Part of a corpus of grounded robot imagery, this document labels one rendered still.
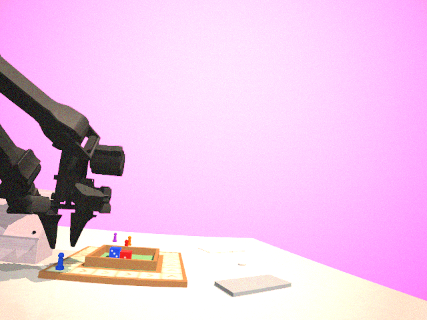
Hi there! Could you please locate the beige flat rectangular slab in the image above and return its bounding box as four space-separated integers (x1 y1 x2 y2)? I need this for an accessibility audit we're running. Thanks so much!
214 275 292 297

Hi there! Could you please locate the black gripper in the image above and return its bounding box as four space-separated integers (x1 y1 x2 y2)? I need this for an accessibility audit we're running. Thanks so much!
14 170 97 249

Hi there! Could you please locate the blue die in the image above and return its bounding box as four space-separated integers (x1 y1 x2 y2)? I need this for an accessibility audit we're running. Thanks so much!
109 247 122 258

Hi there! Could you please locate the blue pawn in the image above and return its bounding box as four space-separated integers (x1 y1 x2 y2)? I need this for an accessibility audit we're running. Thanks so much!
55 252 65 271

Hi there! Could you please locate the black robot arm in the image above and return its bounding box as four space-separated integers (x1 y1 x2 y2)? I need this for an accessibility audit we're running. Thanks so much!
0 55 125 214

